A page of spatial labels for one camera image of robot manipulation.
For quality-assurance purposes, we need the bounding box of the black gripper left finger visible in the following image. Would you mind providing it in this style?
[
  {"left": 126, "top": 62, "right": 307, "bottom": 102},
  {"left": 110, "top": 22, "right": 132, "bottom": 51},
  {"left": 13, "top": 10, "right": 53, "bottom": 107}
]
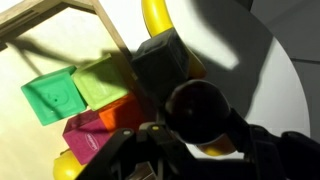
[{"left": 76, "top": 121, "right": 201, "bottom": 180}]

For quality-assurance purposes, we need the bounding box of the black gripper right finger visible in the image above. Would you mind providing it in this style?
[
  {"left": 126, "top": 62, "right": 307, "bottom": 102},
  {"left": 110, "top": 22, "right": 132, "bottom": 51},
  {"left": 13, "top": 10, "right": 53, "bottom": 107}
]
[{"left": 229, "top": 107, "right": 320, "bottom": 180}]

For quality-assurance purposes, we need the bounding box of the dark red plum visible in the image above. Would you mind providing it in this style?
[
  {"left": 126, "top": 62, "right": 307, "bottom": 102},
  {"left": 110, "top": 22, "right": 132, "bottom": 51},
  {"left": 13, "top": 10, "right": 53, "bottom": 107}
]
[{"left": 164, "top": 79, "right": 232, "bottom": 145}]

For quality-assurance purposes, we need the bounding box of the wooden slatted tray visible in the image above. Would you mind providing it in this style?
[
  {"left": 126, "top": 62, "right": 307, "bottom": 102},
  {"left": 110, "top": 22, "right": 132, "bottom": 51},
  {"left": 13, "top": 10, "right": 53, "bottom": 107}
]
[{"left": 0, "top": 0, "right": 136, "bottom": 180}]

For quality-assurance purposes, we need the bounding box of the orange soft cube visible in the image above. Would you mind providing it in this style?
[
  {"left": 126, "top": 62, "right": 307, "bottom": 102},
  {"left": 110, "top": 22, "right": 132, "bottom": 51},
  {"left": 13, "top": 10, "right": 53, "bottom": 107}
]
[{"left": 98, "top": 92, "right": 145, "bottom": 135}]

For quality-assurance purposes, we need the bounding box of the magenta soft cube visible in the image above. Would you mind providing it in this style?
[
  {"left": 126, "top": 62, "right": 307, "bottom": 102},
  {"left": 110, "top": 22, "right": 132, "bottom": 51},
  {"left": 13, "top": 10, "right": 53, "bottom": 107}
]
[{"left": 62, "top": 111, "right": 117, "bottom": 166}]

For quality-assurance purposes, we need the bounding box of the yellow lemon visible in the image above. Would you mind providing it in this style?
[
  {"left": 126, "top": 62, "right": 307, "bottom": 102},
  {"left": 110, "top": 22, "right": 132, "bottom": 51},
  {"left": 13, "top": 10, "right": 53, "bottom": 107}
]
[{"left": 52, "top": 148, "right": 87, "bottom": 180}]

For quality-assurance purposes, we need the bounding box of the light green soft cube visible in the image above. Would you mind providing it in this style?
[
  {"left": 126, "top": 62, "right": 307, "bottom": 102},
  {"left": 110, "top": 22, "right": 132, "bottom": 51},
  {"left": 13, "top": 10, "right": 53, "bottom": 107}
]
[{"left": 71, "top": 52, "right": 130, "bottom": 112}]

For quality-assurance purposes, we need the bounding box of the gray soft cube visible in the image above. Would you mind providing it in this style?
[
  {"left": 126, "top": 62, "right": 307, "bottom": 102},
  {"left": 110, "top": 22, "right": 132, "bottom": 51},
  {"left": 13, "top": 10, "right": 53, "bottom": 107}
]
[{"left": 130, "top": 27, "right": 192, "bottom": 105}]

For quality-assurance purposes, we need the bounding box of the yellow banana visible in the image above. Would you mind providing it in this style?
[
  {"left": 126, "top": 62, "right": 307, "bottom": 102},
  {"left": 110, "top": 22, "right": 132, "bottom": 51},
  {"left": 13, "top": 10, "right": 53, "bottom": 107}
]
[{"left": 141, "top": 0, "right": 238, "bottom": 158}]

